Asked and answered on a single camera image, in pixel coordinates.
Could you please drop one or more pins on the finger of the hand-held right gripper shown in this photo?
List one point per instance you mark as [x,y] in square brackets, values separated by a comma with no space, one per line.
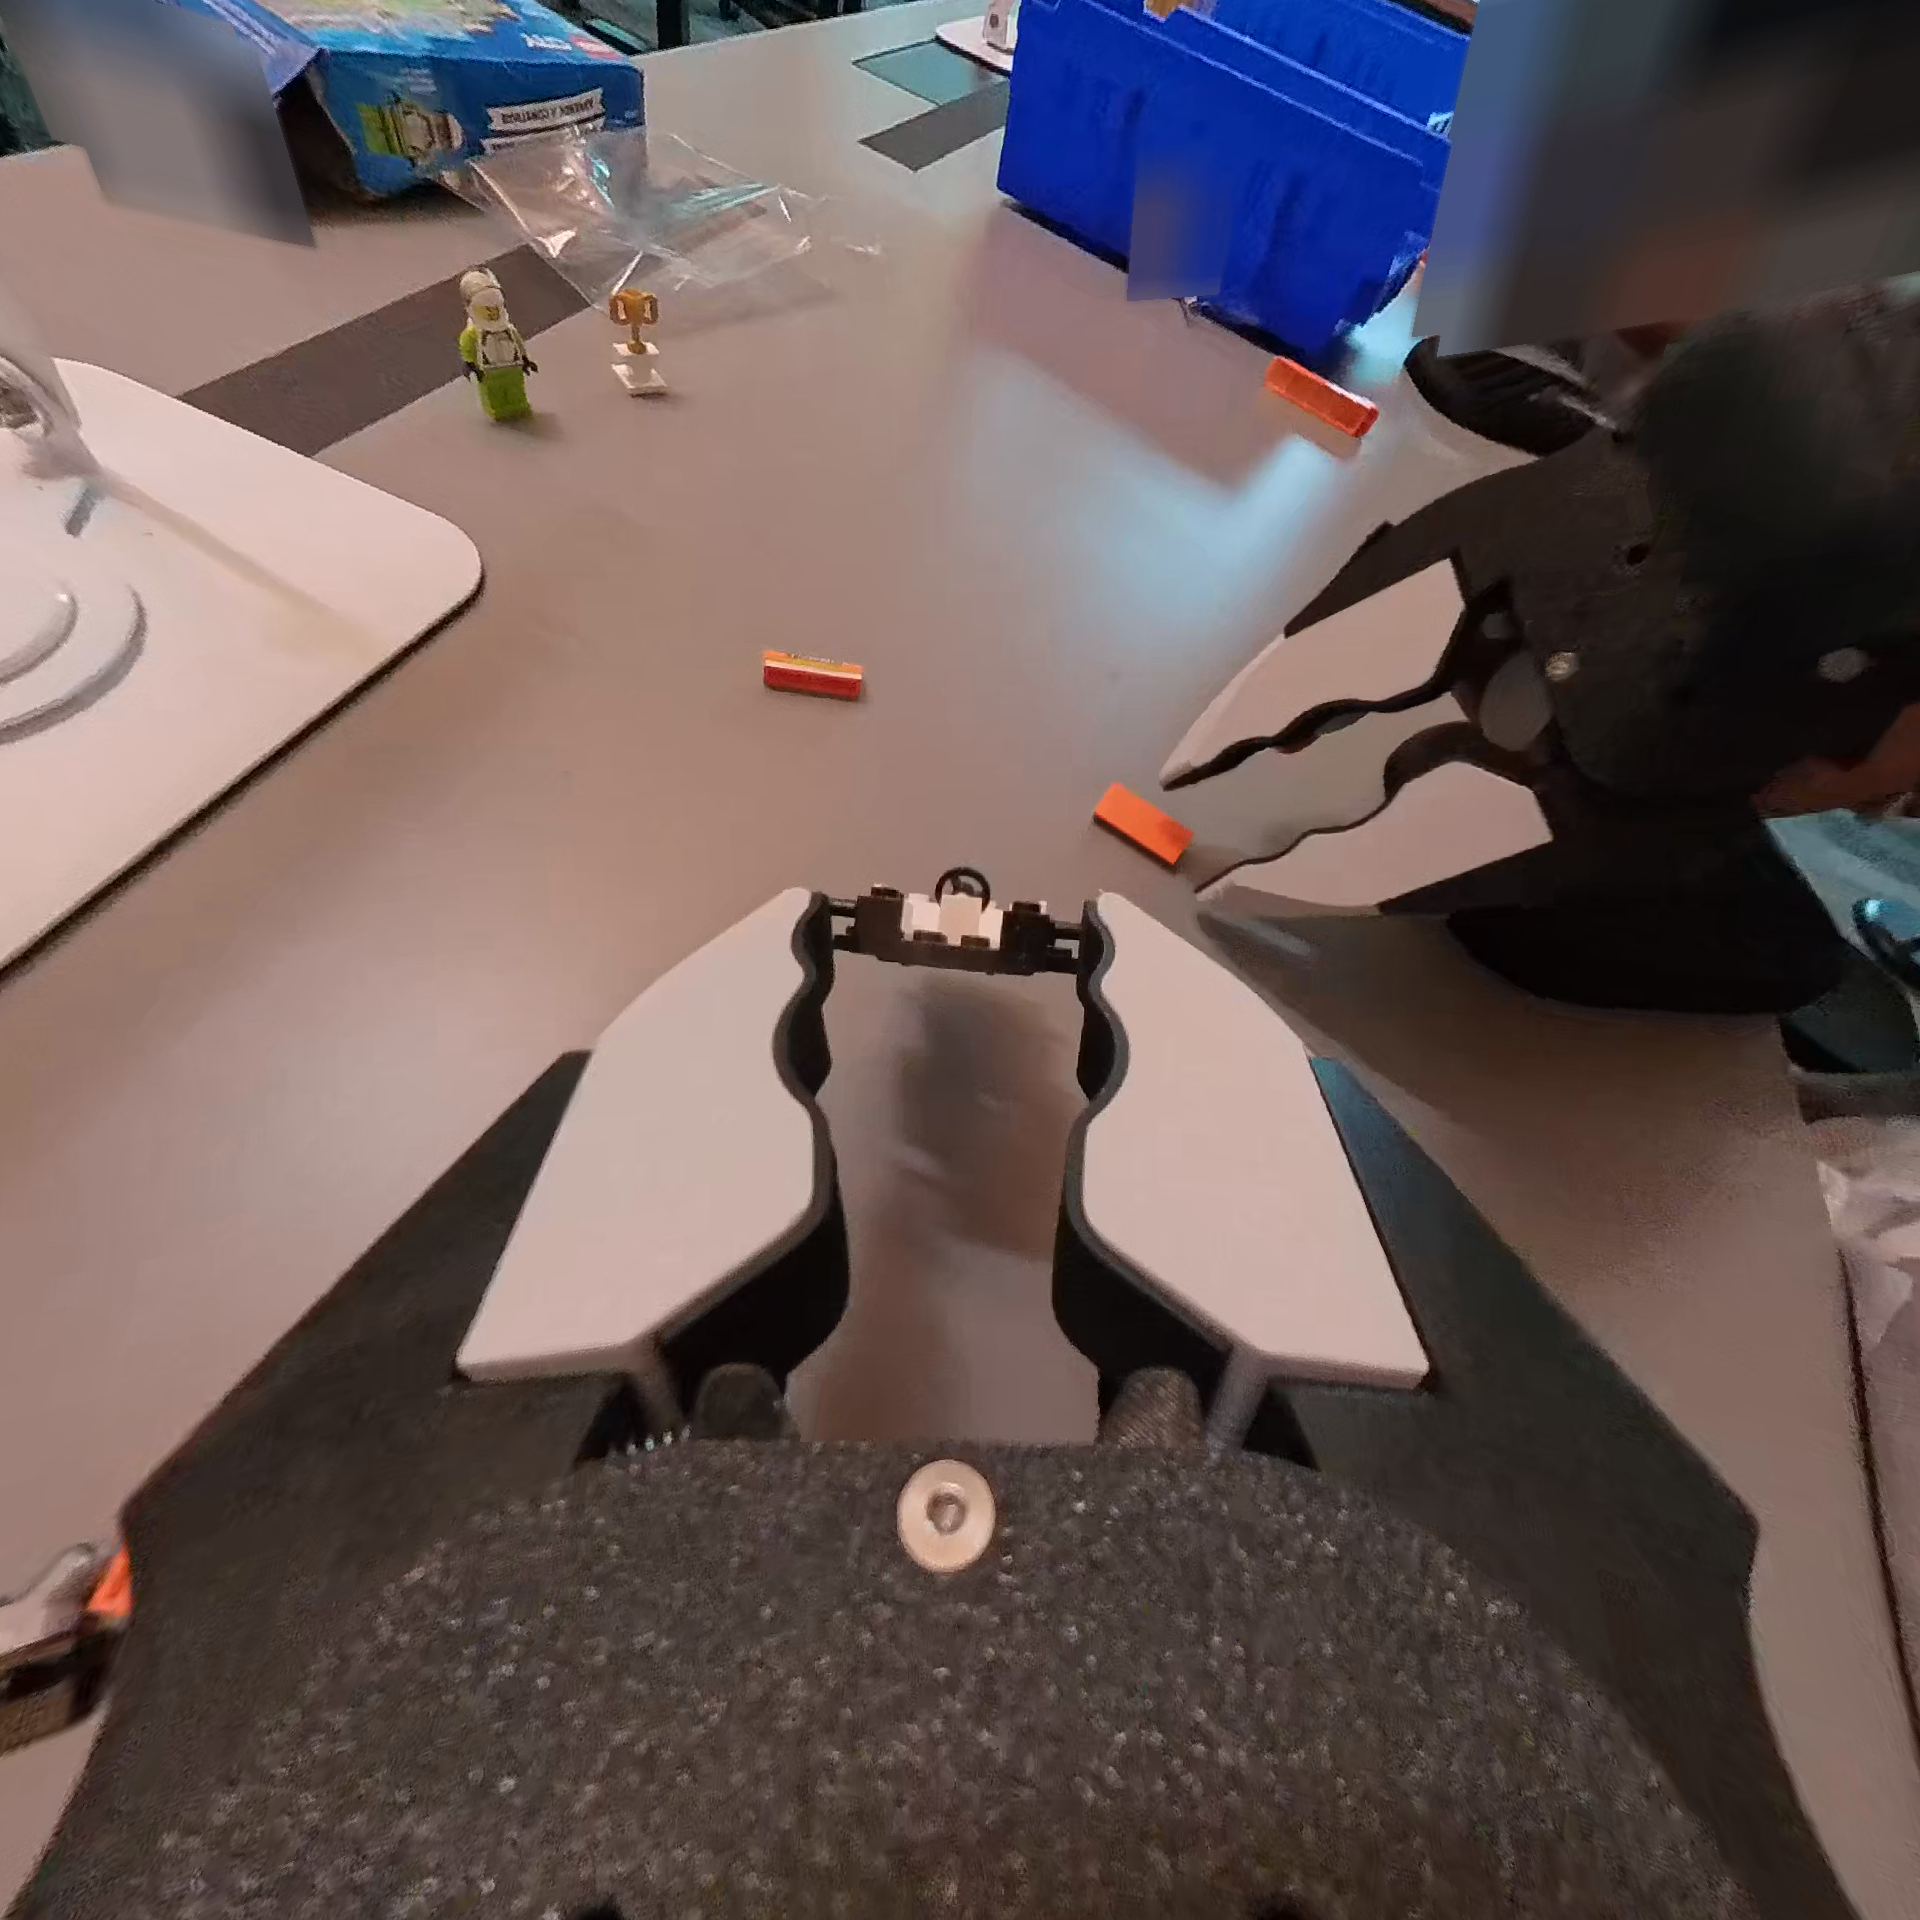
[1352,846]
[1260,750]

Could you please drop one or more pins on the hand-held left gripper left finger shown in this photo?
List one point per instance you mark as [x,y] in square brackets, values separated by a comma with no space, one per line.
[646,1186]

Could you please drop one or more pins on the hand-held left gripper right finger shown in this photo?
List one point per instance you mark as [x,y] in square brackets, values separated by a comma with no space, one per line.
[1247,1186]

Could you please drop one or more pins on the orange long lego piece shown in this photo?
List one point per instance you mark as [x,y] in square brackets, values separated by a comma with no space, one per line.
[1140,826]
[812,676]

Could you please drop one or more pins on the orange white lego car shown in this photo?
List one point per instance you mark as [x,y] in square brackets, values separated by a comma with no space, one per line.
[956,924]

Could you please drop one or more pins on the white book stand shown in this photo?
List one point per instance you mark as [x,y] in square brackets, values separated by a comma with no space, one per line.
[211,661]

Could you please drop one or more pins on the blue storage bin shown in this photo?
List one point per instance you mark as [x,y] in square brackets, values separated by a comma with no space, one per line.
[1200,152]

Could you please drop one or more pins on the small gold trophy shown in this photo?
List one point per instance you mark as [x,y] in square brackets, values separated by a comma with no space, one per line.
[640,346]

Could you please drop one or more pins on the orange and grey piece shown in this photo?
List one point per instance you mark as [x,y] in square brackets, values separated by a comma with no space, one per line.
[59,1645]

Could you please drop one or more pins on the clear plastic bag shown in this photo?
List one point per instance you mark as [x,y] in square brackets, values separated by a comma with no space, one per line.
[662,212]

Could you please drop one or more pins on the green minifigure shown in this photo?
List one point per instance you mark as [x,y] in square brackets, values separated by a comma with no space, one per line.
[496,354]

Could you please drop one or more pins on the blue cardboard box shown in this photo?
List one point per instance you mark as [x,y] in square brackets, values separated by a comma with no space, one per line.
[450,93]

